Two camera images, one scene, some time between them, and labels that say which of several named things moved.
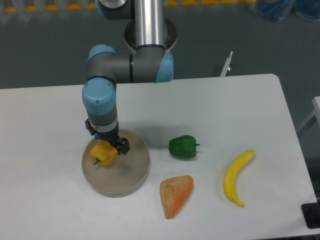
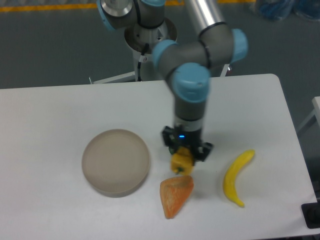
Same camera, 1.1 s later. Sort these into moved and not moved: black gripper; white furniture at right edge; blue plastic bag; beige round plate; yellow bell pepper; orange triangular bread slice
Moved: black gripper; yellow bell pepper
Not moved: orange triangular bread slice; beige round plate; blue plastic bag; white furniture at right edge
